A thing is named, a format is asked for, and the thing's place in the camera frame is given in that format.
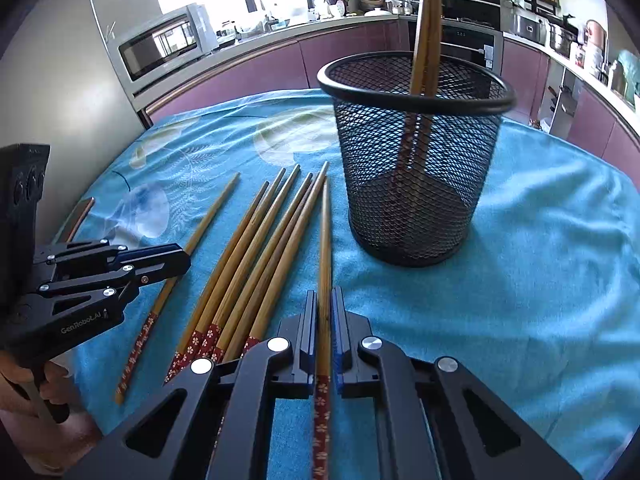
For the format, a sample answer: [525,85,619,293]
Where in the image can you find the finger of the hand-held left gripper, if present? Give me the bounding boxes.
[40,247,192,318]
[32,239,185,274]

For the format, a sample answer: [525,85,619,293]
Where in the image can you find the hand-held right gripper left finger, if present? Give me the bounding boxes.
[65,290,319,480]

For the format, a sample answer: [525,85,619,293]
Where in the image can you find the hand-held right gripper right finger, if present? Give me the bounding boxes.
[331,286,583,480]

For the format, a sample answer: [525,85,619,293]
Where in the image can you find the wooden chopstick red floral end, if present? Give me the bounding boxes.
[115,172,242,406]
[407,0,445,171]
[311,179,333,480]
[392,0,437,191]

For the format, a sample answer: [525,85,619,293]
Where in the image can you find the bunch of wooden chopsticks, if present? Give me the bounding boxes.
[164,161,331,386]

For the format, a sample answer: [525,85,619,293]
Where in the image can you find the black mesh utensil holder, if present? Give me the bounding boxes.
[316,51,516,268]

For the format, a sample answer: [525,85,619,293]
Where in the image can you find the person's left forearm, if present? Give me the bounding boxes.
[0,400,101,473]

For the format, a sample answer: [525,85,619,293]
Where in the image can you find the person's left hand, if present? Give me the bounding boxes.
[0,351,77,424]

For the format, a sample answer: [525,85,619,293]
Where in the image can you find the brown glossy bar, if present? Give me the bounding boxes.
[65,196,97,242]

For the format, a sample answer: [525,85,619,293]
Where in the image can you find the blue printed tablecloth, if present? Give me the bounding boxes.
[55,89,640,480]

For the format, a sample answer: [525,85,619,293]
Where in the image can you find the silver microwave oven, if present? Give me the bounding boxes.
[118,3,220,83]

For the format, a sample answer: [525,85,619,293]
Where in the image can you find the grey refrigerator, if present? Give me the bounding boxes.
[82,0,173,126]

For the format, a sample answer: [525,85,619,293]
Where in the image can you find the purple kitchen base cabinets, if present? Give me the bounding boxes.
[145,17,640,161]

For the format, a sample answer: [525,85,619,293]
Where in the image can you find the white kitchen countertop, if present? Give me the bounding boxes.
[215,10,640,111]

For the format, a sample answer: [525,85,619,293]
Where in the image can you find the silver metal box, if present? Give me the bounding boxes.
[515,12,548,43]

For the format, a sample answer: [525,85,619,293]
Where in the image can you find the stainless steel pot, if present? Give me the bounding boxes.
[549,22,573,58]

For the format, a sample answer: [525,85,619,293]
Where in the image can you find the pink container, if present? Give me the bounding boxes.
[582,19,608,68]

